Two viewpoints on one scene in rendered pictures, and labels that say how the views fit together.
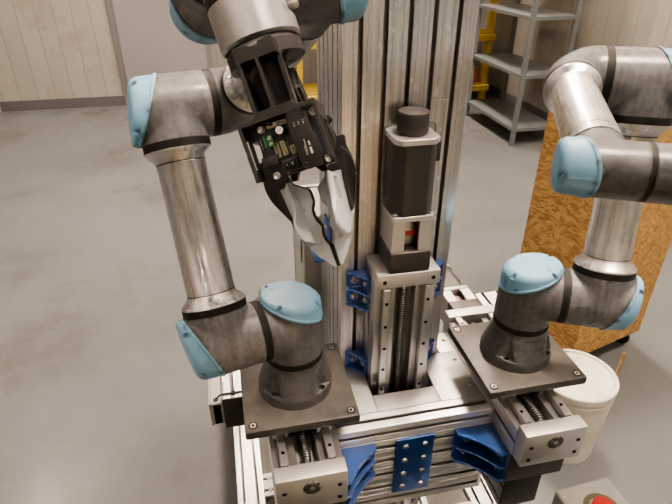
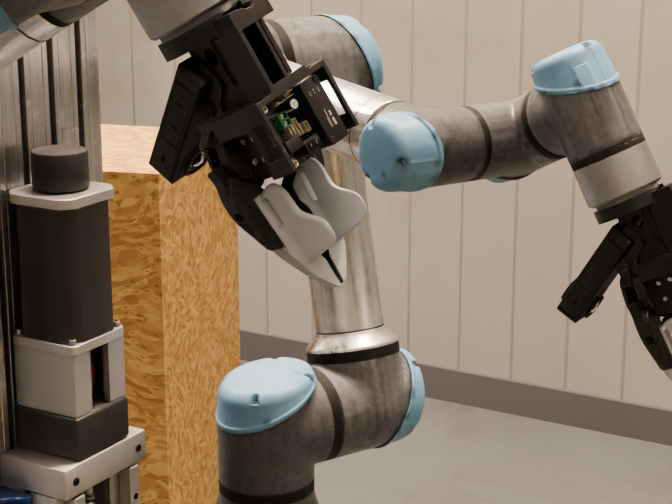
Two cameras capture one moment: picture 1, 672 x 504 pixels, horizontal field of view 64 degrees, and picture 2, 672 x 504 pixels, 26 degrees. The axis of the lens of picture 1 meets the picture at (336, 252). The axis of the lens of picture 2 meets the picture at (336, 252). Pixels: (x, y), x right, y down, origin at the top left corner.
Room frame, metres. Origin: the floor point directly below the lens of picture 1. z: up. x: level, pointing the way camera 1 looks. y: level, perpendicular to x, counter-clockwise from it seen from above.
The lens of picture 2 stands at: (-0.23, 0.75, 1.85)
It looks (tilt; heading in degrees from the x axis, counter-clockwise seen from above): 15 degrees down; 312
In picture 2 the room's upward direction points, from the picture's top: straight up
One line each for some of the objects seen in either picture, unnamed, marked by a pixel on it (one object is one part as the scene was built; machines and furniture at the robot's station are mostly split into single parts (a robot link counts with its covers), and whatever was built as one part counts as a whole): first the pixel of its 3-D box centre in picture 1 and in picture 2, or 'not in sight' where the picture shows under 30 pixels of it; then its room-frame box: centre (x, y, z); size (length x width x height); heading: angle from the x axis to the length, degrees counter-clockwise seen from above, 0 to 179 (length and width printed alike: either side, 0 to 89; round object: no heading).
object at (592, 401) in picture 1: (571, 398); not in sight; (1.57, -0.95, 0.24); 0.32 x 0.30 x 0.47; 102
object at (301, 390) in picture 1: (294, 365); not in sight; (0.82, 0.08, 1.09); 0.15 x 0.15 x 0.10
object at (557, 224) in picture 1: (596, 232); (120, 413); (2.25, -1.24, 0.63); 0.50 x 0.42 x 1.25; 118
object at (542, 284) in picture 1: (530, 289); (270, 421); (0.93, -0.41, 1.20); 0.13 x 0.12 x 0.14; 77
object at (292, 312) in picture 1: (288, 320); not in sight; (0.82, 0.09, 1.20); 0.13 x 0.12 x 0.14; 117
